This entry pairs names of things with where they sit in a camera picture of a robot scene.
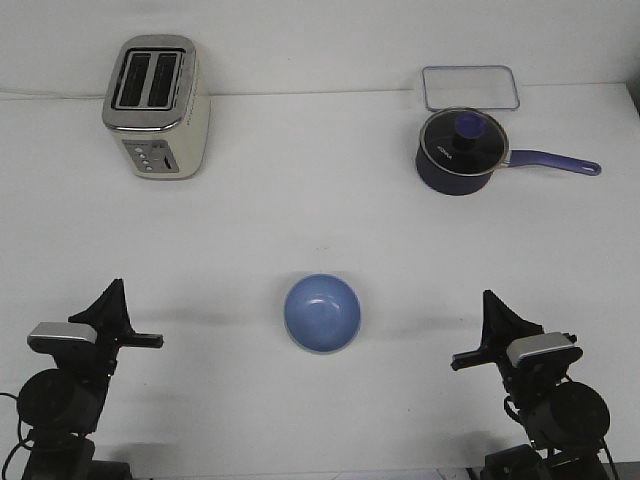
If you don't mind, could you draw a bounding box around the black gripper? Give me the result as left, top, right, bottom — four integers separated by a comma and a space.
64, 278, 165, 386
451, 290, 583, 400

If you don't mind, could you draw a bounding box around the blue bowl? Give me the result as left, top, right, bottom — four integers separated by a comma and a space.
283, 274, 361, 354

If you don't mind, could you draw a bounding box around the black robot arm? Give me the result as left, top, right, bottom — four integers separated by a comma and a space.
16, 279, 164, 479
451, 290, 618, 479

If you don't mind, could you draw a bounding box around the dark blue saucepan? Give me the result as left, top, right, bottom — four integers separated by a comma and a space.
415, 133, 601, 196

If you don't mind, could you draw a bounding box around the glass pot lid blue knob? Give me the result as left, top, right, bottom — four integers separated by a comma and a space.
420, 107, 509, 176

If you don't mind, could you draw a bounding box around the cream and steel toaster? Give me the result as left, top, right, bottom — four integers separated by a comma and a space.
102, 34, 211, 180

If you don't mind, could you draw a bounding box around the clear rectangular container lid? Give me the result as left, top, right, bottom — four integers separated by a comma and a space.
421, 65, 521, 112

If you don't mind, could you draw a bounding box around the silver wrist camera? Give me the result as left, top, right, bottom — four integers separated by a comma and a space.
27, 322, 98, 355
506, 332, 575, 367

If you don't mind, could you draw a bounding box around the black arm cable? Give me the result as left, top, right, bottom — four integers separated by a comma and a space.
597, 434, 619, 480
0, 392, 36, 480

